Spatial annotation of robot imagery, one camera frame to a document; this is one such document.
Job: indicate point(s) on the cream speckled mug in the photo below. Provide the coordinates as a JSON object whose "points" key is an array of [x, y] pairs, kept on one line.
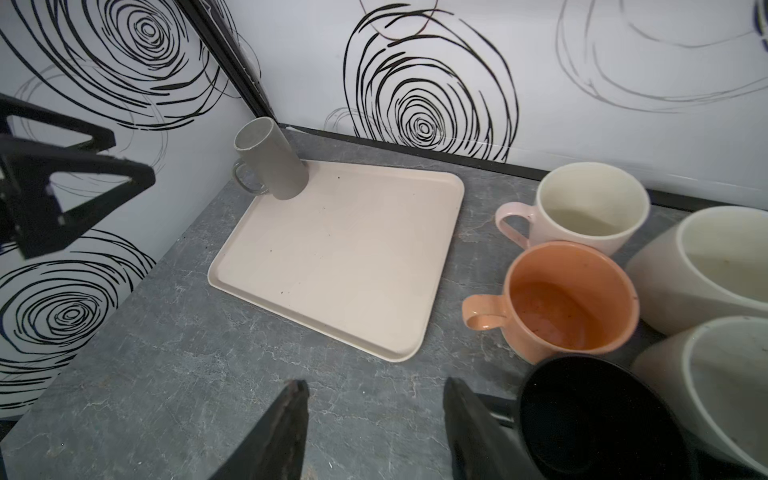
{"points": [[714, 379]]}

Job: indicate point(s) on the pink mug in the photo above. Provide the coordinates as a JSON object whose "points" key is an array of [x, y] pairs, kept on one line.
{"points": [[589, 203]]}

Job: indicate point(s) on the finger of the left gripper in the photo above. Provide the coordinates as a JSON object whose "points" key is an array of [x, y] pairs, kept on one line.
{"points": [[38, 217], [27, 121]]}

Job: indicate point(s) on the cream and orange mug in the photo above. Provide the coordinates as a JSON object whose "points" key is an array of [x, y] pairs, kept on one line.
{"points": [[559, 298]]}

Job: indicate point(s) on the beige serving tray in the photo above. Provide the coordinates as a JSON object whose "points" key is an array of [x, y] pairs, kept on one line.
{"points": [[357, 256]]}

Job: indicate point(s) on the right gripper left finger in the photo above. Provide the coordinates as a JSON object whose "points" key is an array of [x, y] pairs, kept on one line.
{"points": [[275, 447]]}

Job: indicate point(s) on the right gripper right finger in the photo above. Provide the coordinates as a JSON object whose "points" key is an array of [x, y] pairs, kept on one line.
{"points": [[479, 448]]}

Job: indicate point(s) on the tall dark grey mug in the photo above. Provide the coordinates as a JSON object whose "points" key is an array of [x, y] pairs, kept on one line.
{"points": [[263, 148]]}

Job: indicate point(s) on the large white mug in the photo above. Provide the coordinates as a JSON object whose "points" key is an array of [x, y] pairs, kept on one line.
{"points": [[712, 264]]}

